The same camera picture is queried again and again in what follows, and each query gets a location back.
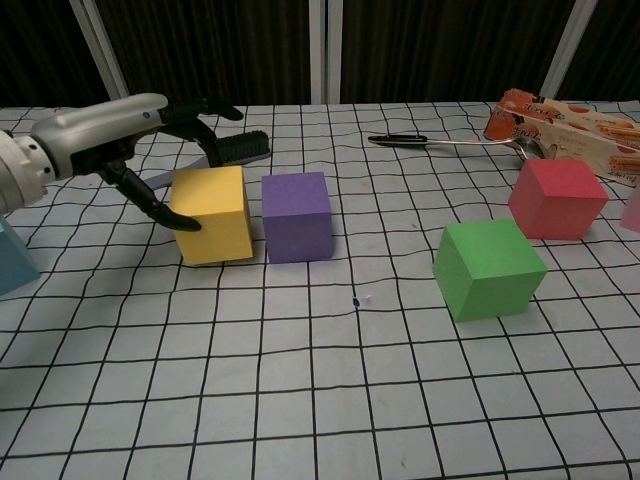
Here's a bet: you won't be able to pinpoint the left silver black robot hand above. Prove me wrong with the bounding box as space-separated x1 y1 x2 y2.
30 92 245 232

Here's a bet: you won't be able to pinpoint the yellow foam cube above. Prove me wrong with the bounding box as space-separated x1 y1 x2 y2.
169 166 255 265

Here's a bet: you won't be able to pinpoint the light blue foam cube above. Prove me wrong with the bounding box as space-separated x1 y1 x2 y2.
0 213 42 297

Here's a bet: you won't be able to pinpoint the purple foam cube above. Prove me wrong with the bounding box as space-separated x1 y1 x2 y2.
260 171 335 265

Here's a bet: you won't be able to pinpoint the green foam cube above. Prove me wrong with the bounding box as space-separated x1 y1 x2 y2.
431 217 549 323

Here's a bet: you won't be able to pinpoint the red foam cube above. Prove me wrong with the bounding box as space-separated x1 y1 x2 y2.
507 158 610 241

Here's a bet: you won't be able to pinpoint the pink foam cube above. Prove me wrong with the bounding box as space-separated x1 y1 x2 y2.
619 184 640 233

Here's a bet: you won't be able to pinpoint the grey brush black bristles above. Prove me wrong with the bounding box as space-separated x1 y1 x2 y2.
143 129 274 191

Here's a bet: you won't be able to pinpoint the white black-grid tablecloth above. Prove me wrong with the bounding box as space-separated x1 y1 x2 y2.
0 99 640 480

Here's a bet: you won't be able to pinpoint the orange biscuit box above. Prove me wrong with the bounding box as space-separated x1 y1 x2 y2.
483 88 640 187

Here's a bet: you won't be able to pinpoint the steel ladle black handle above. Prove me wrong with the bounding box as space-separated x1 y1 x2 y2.
368 133 547 162

